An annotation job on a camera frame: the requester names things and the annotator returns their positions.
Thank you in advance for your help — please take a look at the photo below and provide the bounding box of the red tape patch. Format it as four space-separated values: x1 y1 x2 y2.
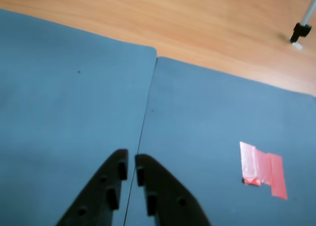
239 141 288 200

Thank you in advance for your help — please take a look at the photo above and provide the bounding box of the silver camera stand pole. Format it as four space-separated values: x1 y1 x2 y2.
288 0 316 51

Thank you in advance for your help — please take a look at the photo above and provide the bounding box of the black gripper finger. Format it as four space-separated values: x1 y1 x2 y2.
55 148 129 226
134 153 212 226

